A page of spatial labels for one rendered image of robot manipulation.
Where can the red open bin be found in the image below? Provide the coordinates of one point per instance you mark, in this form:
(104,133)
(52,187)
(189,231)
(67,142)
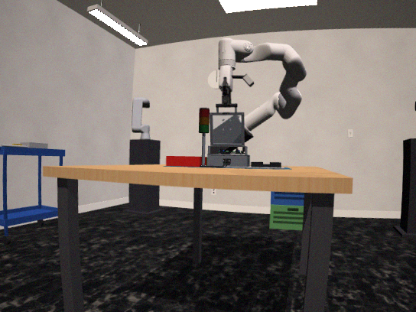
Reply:
(186,161)

